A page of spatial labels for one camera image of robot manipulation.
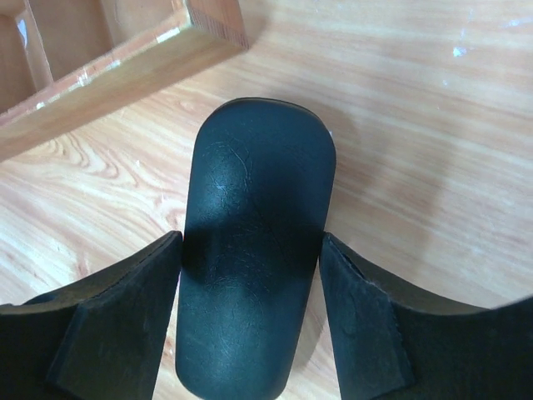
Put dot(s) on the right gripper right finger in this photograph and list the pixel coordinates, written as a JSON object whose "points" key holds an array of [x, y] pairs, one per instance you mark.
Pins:
{"points": [[394, 340]]}

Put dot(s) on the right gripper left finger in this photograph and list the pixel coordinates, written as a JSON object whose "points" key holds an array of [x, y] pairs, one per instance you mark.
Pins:
{"points": [[100, 337]]}

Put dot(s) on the wooden divided organizer tray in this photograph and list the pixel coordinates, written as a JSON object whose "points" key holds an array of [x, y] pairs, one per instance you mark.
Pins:
{"points": [[67, 63]]}

